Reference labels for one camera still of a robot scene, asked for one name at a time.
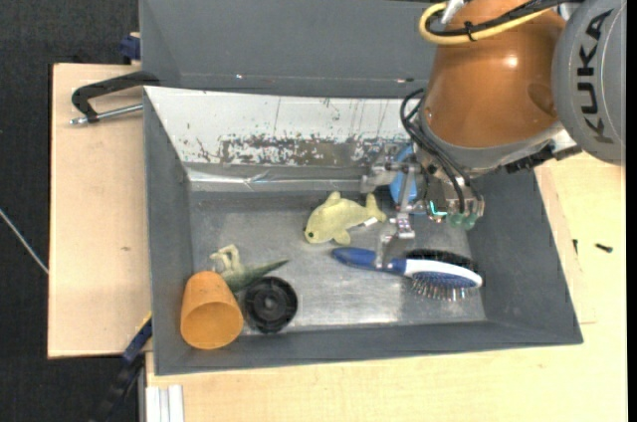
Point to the small black screw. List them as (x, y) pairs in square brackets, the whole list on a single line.
[(604, 248)]

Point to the green toy animal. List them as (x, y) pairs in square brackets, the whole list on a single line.
[(244, 274)]

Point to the blue round object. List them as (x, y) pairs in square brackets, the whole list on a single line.
[(398, 188)]

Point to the blue and white hairbrush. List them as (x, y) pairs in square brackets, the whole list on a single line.
[(438, 273)]

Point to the yellow toy dolphin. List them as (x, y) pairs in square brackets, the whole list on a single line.
[(338, 218)]

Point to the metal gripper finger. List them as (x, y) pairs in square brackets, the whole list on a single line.
[(379, 181), (394, 245)]

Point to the grey metal bin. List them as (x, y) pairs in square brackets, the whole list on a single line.
[(318, 300)]

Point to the black round ribbed lid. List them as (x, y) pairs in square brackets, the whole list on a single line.
[(271, 305)]

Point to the orange plastic cup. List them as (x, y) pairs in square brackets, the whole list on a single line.
[(209, 310)]

